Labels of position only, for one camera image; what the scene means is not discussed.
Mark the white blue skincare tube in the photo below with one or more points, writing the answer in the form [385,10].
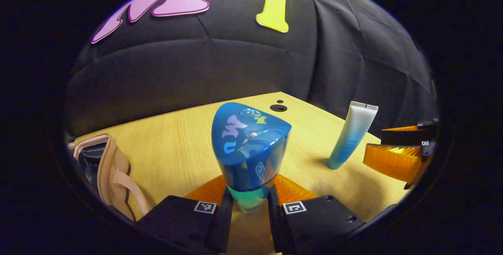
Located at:
[353,133]

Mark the pink suitcase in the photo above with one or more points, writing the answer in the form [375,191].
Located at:
[114,176]

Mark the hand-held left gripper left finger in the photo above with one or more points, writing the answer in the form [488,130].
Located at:
[222,227]

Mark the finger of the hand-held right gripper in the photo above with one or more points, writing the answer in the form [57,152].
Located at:
[426,149]
[401,136]

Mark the blue cap skincare bottle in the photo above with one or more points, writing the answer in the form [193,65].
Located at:
[247,149]

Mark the black backdrop cloth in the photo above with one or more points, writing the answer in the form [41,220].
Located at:
[235,58]

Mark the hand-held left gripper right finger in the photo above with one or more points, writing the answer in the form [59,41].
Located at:
[277,227]

